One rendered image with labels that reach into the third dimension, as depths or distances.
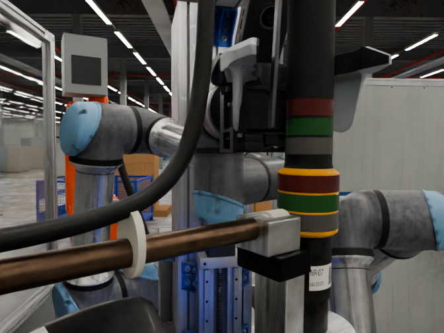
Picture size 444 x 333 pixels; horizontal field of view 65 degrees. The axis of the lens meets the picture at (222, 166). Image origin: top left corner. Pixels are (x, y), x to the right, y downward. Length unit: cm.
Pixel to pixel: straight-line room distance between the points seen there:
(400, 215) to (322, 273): 48
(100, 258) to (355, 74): 22
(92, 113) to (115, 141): 8
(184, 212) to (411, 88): 169
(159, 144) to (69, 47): 345
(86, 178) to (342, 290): 56
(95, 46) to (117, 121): 346
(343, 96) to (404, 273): 224
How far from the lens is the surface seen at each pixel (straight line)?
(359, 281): 70
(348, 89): 30
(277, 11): 26
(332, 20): 26
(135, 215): 17
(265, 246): 22
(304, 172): 24
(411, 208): 74
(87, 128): 76
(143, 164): 826
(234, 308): 115
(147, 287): 99
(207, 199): 50
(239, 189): 51
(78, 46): 421
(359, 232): 70
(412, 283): 255
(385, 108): 232
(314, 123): 24
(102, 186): 82
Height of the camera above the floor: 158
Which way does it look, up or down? 3 degrees down
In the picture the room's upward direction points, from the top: straight up
